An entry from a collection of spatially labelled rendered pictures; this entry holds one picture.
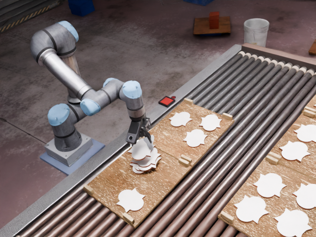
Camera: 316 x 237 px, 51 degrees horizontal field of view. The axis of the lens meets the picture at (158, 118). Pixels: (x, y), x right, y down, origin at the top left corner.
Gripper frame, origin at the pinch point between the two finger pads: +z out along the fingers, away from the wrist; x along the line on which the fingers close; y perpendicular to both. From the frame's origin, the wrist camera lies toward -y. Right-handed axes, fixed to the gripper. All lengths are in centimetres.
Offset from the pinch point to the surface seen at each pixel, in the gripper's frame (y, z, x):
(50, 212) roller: -36, 14, 33
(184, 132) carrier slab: 27.4, 12.0, -12.6
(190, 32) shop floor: 335, 105, 72
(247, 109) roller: 57, 14, -42
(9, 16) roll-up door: 324, 86, 385
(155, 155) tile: 3.3, 7.2, -5.3
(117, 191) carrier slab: -18.3, 12.1, 6.7
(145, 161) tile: -1.5, 7.2, -1.4
